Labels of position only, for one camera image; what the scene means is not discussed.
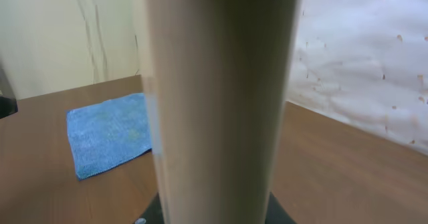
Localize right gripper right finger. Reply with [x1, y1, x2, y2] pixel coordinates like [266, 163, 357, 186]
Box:
[265, 192, 298, 224]

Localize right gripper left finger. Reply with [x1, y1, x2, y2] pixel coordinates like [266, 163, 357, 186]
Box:
[133, 192, 166, 224]

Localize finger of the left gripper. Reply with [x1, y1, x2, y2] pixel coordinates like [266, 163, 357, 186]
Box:
[0, 95, 19, 120]

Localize white pipette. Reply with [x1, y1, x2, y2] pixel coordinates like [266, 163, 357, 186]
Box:
[142, 0, 302, 224]

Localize blue cloth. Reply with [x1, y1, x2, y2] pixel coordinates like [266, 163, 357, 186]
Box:
[66, 92, 154, 181]

